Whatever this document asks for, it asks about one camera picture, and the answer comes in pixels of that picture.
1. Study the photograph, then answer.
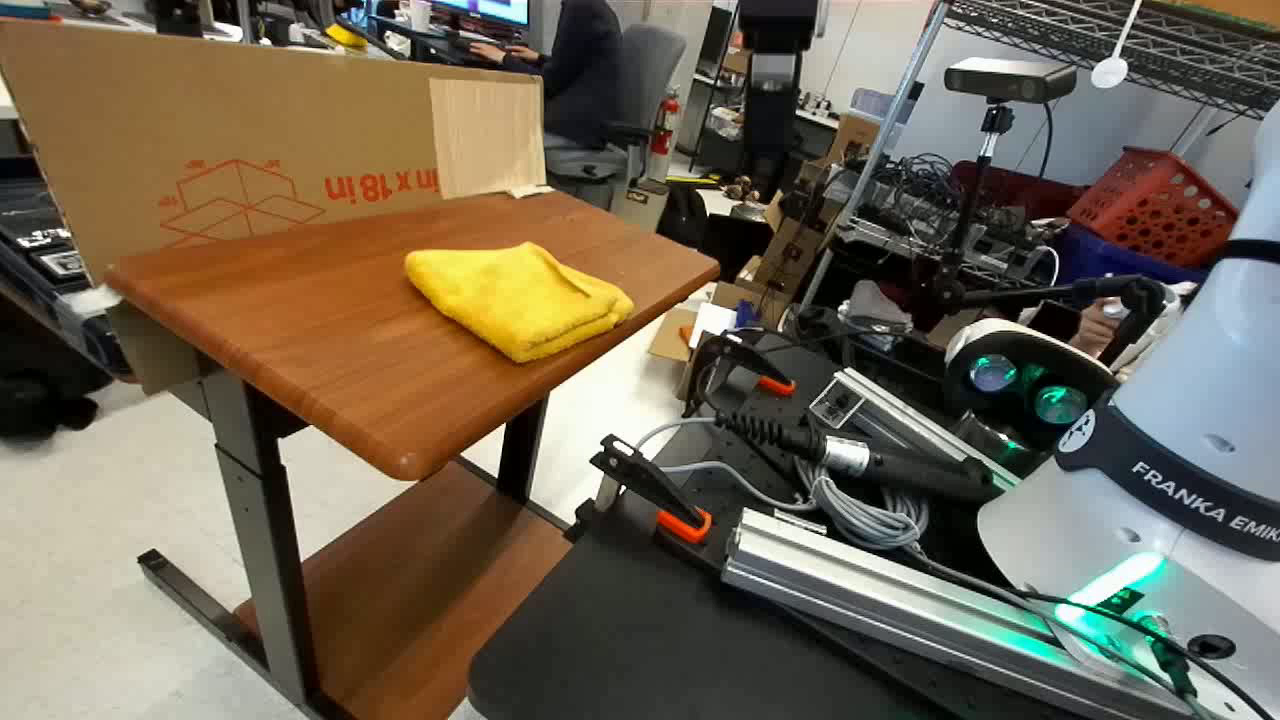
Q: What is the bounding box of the small brown cardboard box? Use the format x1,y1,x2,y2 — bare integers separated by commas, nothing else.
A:
643,277,793,366

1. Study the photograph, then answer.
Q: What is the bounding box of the long aluminium extrusion rail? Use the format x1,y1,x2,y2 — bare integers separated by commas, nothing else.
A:
714,512,1204,720

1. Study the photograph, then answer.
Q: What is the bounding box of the tall black equipment column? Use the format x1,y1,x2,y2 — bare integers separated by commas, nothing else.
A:
734,0,820,202

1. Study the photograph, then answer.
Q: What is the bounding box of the white hanging round ladle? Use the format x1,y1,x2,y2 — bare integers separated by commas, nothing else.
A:
1088,0,1149,96

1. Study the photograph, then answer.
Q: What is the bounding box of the black cylindrical cable connector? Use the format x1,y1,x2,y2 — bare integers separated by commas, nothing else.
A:
714,395,1004,502

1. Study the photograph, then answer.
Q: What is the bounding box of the short aluminium profile block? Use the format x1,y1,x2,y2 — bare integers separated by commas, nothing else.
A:
802,366,1025,493

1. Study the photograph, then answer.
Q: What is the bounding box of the computer monitor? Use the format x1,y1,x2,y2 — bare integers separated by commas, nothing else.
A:
432,0,535,35

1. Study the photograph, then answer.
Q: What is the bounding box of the black clamp orange handle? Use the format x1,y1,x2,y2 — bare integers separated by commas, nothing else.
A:
690,332,802,410
584,433,723,551

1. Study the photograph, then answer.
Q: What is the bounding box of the black camera on stand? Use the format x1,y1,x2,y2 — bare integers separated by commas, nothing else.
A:
932,52,1081,324

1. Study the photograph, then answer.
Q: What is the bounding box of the large brown cardboard box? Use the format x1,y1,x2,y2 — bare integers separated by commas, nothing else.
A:
0,14,550,284

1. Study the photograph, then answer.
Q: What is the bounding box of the grey cable bundle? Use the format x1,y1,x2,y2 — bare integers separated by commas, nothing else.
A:
796,465,935,551

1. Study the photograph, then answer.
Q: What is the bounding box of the person in dark clothing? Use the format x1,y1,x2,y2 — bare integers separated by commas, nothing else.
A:
539,0,633,152

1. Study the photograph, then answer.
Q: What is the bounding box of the yellow terry towel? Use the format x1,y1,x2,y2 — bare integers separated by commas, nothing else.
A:
399,234,634,366

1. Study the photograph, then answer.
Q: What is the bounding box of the black metal table frame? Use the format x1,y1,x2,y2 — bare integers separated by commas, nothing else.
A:
131,365,550,717

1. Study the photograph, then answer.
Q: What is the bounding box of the metal wire shelf rack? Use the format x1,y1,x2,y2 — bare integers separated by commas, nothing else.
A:
810,0,1280,311

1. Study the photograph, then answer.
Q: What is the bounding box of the grey office chair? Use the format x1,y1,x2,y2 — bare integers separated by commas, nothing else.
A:
544,18,690,211

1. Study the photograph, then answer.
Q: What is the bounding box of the wooden lower shelf board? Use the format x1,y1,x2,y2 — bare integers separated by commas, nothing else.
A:
231,457,576,720

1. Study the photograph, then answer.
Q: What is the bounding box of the red plastic basket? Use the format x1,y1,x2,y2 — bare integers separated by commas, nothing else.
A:
1065,142,1239,272

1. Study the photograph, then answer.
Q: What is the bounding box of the blue plastic bin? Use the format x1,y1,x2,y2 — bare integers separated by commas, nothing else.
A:
1057,220,1204,292

